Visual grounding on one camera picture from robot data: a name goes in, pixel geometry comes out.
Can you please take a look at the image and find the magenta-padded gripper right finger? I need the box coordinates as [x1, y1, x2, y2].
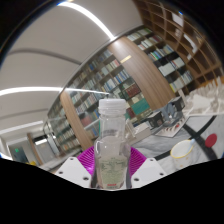
[128, 146, 168, 189]

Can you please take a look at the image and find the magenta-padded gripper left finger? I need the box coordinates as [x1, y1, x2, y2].
[54, 146, 98, 189]

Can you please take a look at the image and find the clear plastic bottle white cap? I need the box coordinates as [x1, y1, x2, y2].
[93, 98, 132, 191]

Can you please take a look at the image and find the white cup yellow rim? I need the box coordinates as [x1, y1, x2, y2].
[169, 139, 198, 173]

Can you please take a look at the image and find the distant book shelf unit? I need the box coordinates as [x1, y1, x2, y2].
[43, 99, 83, 156]

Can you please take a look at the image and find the white architectural building model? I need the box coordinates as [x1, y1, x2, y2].
[124, 118, 153, 146]

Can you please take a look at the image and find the dark grey house model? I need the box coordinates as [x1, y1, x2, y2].
[146, 96, 186, 138]

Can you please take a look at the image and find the flat round red coaster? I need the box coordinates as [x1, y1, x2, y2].
[204, 133, 218, 149]

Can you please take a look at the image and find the long linear ceiling light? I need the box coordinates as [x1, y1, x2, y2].
[0, 86, 109, 98]
[58, 1, 116, 41]

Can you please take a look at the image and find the white city block model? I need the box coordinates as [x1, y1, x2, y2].
[184, 75, 224, 116]

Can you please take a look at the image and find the wide book-filled shelf unit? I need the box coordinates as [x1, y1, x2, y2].
[64, 49, 153, 148]

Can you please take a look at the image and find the narrow book-filled shelf unit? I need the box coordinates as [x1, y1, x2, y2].
[126, 27, 196, 94]

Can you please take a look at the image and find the wooden cubby shelf unit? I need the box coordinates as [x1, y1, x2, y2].
[133, 0, 224, 88]

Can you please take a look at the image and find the gold wall sign plate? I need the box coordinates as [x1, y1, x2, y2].
[119, 54, 133, 64]

